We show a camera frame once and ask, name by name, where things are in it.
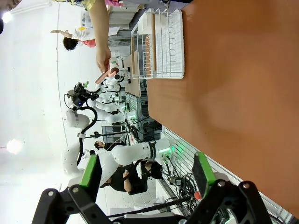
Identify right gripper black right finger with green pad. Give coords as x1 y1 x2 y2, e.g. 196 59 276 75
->
186 151 280 224

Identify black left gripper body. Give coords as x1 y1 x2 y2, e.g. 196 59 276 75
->
71 82 94 108

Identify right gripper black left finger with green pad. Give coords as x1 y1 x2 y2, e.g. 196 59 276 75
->
31 154 112 224

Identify person's right forearm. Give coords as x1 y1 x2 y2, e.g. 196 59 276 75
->
88 0 110 49

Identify white slotted robot base panel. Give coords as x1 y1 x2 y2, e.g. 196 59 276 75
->
154 125 299 224

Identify person's right hand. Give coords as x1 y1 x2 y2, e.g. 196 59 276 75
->
96 45 112 74

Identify seated person in black shirt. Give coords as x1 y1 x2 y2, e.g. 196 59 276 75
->
94 140 164 196

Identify computer monitor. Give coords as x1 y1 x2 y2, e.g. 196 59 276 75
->
101 125 124 144

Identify standing person in white shirt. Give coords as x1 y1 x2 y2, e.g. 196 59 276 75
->
50 26 97 51

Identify brown wooden board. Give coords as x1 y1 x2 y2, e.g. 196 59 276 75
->
150 13 157 72

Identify round ceiling light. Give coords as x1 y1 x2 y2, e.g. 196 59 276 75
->
6 139 23 155
1 11 14 24

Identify yellow patterned shirt torso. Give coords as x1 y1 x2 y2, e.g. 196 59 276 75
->
53 0 96 12

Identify black cable bundle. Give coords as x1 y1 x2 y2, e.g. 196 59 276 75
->
162 158 201 215

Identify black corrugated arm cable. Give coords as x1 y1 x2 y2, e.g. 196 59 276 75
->
76 106 98 167

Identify white wire dish rack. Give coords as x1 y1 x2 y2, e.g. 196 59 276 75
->
130 8 185 80

